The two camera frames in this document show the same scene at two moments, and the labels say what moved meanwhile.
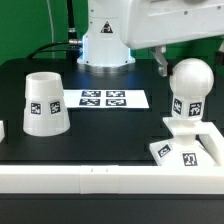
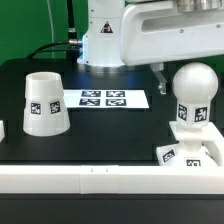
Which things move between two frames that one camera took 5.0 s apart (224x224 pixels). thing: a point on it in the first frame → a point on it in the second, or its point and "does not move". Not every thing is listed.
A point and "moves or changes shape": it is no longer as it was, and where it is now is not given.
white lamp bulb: x=190 y=81 moves or changes shape
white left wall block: x=2 y=131 does not move
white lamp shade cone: x=45 y=106 does not move
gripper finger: x=158 y=53 → x=157 y=70
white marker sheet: x=106 y=99 does not move
